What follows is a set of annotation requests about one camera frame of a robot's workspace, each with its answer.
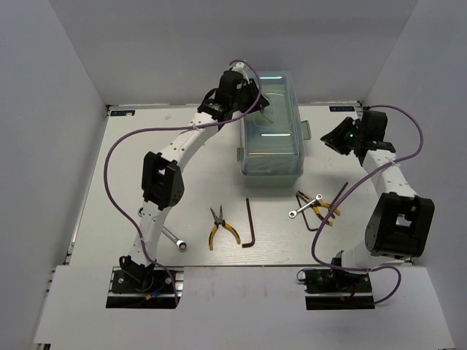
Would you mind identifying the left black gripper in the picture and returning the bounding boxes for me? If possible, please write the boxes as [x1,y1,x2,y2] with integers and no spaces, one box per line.
[231,77,271,114]

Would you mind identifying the green plastic toolbox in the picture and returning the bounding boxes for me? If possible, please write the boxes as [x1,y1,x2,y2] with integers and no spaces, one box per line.
[237,71,310,188]

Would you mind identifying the yellow combination pliers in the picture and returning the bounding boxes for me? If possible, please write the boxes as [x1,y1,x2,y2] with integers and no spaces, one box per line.
[297,190,342,227]

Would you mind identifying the small silver combination wrench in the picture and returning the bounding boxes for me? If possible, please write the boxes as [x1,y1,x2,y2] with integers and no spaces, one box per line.
[288,194,323,219]

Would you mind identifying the yellow needle-nose pliers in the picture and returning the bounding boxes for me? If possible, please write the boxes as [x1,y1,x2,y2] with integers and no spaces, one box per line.
[208,204,242,252]

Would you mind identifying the long brown hex key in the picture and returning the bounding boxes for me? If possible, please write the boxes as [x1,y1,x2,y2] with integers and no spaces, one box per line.
[242,198,255,249]

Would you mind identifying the large silver ratchet wrench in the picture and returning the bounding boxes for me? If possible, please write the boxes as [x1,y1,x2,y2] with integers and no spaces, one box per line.
[138,207,188,252]

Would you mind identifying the thin brown hex key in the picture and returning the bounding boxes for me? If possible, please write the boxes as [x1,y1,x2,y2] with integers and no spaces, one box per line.
[328,182,349,211]

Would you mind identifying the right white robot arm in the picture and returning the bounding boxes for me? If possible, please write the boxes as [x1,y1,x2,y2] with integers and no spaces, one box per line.
[321,107,435,291]

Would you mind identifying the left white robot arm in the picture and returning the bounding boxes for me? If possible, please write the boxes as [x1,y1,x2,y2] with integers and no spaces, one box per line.
[119,63,261,291]

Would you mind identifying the brown hex key right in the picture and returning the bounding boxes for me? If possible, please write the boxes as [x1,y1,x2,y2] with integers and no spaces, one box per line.
[295,194,318,233]

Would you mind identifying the left blue table label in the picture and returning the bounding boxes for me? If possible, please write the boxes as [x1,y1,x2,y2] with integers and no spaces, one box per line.
[110,110,136,117]

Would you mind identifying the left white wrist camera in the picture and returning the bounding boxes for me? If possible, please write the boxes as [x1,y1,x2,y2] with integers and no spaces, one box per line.
[228,61,250,82]

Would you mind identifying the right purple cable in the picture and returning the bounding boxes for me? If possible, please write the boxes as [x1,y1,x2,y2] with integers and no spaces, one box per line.
[312,105,426,306]

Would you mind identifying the purple cable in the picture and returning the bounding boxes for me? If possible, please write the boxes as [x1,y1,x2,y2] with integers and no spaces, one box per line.
[312,105,426,306]
[104,59,263,306]

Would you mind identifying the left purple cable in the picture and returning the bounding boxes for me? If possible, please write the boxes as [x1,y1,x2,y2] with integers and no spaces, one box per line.
[104,59,263,306]

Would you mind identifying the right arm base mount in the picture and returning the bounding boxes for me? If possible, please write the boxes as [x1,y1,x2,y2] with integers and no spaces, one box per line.
[296,268,375,311]

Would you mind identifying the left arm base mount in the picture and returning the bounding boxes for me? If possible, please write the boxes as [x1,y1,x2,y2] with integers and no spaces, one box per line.
[106,255,184,310]

